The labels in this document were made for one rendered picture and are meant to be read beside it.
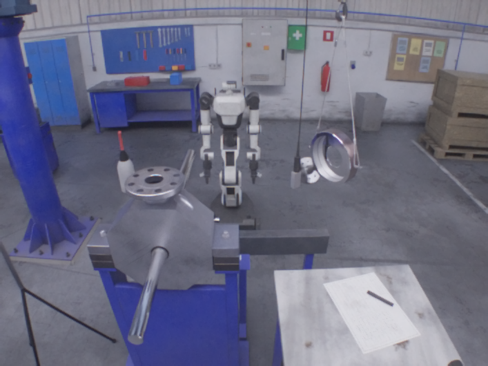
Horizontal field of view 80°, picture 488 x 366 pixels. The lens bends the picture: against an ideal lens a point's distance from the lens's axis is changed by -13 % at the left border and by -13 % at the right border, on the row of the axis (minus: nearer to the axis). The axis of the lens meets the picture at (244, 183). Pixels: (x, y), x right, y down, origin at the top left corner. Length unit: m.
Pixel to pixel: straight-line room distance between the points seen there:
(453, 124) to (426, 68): 1.85
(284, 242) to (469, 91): 4.50
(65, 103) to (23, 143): 3.89
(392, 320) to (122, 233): 1.28
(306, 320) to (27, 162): 2.66
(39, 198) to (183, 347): 2.01
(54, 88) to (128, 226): 5.75
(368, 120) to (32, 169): 5.47
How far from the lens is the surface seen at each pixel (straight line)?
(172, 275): 1.64
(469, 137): 6.13
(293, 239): 1.98
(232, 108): 2.90
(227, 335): 2.03
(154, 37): 6.60
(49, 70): 7.03
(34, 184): 3.36
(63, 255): 3.51
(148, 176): 1.48
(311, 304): 1.61
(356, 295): 1.70
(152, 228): 1.47
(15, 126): 3.18
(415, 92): 7.37
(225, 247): 1.51
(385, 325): 1.62
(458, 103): 5.84
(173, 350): 2.21
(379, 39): 6.86
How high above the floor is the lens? 2.08
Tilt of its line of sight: 29 degrees down
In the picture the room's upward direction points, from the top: straight up
